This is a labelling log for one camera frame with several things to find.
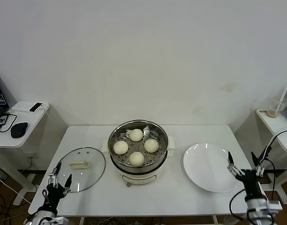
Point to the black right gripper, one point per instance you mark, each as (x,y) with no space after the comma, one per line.
(252,182)

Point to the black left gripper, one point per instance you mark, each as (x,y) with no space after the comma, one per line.
(54,193)

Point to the white steamed baozi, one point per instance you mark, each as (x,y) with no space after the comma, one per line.
(136,159)
(121,147)
(136,134)
(151,145)

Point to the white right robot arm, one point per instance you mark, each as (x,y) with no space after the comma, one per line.
(258,206)

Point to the perforated steel steamer basket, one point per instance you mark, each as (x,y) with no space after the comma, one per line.
(138,148)

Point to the white round plate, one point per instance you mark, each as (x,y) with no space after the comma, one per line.
(204,168)

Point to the white side table with cup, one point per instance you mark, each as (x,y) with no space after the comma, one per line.
(272,124)

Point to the black computer mouse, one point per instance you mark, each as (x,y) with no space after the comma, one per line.
(19,130)

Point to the clear plastic drink cup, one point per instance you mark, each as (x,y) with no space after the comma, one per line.
(279,106)

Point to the white side table with laptop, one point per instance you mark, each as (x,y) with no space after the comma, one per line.
(5,140)

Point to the black and white handheld device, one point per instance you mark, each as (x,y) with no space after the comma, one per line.
(36,107)

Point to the cream electric cooker pot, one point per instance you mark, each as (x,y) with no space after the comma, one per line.
(143,179)

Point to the flat white box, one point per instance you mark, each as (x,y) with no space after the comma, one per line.
(21,106)

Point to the white rectangular table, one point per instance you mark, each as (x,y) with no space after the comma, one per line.
(157,201)

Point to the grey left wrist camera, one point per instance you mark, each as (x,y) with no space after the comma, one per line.
(61,220)

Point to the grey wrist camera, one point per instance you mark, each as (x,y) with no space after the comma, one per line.
(61,220)
(275,206)

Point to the white wall socket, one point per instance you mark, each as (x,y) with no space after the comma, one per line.
(32,155)

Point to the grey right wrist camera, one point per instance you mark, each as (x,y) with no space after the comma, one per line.
(275,206)

